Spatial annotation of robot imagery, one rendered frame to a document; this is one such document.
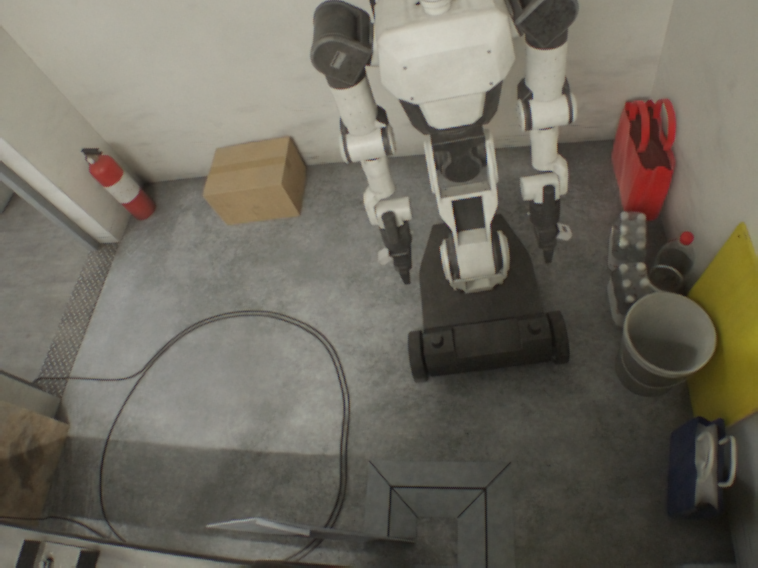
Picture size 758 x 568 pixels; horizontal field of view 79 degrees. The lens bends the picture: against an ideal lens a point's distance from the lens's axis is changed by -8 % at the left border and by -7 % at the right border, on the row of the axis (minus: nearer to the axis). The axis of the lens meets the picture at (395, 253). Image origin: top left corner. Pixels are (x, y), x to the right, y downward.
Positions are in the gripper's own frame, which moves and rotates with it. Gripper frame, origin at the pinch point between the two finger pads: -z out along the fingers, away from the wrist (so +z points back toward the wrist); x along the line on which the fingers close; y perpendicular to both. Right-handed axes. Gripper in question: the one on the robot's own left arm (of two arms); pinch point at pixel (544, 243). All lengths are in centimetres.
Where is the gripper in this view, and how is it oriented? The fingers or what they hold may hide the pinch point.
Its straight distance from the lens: 159.7
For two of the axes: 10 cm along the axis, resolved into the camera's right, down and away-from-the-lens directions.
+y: 9.8, -1.6, -1.4
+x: 0.2, 7.2, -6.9
